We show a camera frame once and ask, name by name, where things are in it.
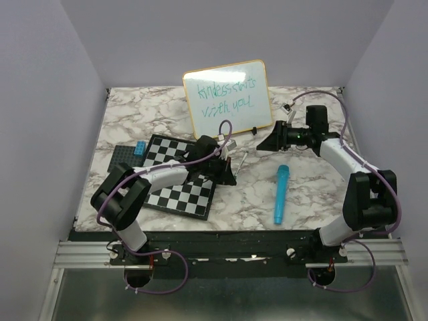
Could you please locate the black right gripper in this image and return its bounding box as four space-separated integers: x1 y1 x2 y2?
257 120 312 152

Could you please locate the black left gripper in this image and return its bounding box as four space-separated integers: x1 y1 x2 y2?
200 154 236 185

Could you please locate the white green whiteboard marker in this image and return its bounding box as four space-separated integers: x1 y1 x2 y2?
235 151 249 177

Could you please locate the yellow framed whiteboard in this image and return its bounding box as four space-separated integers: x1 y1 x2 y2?
183 60 273 139

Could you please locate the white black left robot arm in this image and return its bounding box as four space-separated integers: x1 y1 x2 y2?
90 135 237 264

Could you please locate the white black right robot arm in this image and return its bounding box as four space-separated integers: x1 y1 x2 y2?
256 105 400 262

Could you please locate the blue toy microphone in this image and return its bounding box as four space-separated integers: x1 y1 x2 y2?
274 165 290 225

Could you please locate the black white chessboard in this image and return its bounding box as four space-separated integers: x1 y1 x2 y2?
142 134 216 221

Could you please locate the blue lego brick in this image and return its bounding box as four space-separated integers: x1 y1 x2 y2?
133 140 146 156

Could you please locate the dark grey lego baseplate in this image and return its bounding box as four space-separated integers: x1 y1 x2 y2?
107 145 144 173

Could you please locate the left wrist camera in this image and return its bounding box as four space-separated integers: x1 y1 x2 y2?
217 134 237 160

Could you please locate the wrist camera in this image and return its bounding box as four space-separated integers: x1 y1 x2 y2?
282 102 296 124
217 134 237 160

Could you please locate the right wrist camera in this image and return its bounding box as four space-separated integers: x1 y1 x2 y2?
282 102 296 124

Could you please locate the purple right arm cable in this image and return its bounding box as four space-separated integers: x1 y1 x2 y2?
290 90 402 241

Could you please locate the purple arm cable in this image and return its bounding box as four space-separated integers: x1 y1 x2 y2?
290 90 402 241
96 119 233 231

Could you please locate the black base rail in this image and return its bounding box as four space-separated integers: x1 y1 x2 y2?
106 228 348 280

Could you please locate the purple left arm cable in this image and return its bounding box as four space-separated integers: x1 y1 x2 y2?
96 119 233 231

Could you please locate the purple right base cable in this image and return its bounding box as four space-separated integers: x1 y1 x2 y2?
307 239 377 293

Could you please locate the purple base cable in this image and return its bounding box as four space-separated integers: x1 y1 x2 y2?
124 250 189 295
307 239 377 293

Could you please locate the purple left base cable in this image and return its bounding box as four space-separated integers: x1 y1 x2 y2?
124 250 189 295

